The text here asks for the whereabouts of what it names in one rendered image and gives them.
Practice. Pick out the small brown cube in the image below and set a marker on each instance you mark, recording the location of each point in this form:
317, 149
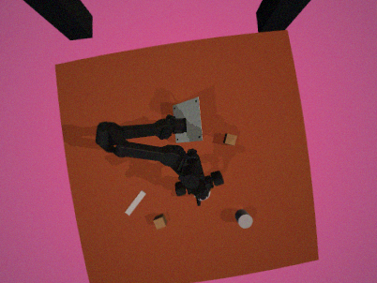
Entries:
160, 221
230, 139

